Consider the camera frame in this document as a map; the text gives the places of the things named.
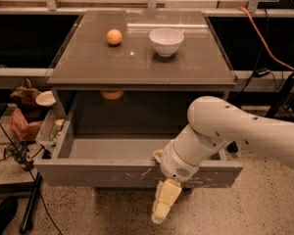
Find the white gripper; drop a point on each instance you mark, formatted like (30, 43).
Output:
(173, 164)

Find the grey top drawer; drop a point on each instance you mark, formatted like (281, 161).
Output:
(111, 143)

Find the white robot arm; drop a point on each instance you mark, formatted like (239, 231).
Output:
(213, 123)

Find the orange object inside drawer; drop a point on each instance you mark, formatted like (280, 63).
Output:
(111, 94)

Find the grey drawer cabinet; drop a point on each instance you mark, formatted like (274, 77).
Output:
(90, 63)

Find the black table leg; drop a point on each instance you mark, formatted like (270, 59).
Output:
(232, 147)

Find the clear plastic bin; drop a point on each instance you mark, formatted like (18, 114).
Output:
(50, 130)

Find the white ceramic bowl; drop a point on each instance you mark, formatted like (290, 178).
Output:
(166, 41)

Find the small white bowl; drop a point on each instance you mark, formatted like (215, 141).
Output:
(45, 99)

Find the black power adapter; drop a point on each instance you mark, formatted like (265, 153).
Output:
(261, 72)

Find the orange cloth bag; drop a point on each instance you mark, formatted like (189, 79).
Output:
(24, 130)

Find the black metal stand leg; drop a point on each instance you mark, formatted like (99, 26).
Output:
(34, 194)

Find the orange fruit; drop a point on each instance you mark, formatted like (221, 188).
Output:
(114, 37)

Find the grey clamp tool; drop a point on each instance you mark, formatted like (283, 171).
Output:
(19, 154)

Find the brown plush toy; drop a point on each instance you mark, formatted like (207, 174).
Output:
(25, 97)

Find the black shoe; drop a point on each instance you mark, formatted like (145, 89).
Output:
(8, 210)

